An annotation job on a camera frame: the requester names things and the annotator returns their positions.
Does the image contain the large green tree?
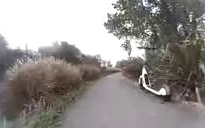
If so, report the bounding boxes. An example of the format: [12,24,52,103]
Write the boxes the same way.
[103,0,205,68]

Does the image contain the dry brown brushwood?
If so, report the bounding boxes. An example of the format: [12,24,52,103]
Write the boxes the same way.
[116,39,205,111]

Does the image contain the tall dry brown grass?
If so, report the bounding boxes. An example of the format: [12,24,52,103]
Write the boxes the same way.
[5,56,122,118]

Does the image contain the dark trees in distance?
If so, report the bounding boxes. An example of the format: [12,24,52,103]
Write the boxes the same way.
[0,26,114,84]

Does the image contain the grey asphalt path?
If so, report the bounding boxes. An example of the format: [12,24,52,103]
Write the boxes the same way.
[58,71,205,128]

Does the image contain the white kick scooter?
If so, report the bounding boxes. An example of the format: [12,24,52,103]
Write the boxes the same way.
[138,65,172,97]

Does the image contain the green grass verge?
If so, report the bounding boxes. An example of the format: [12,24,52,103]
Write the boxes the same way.
[23,79,98,128]

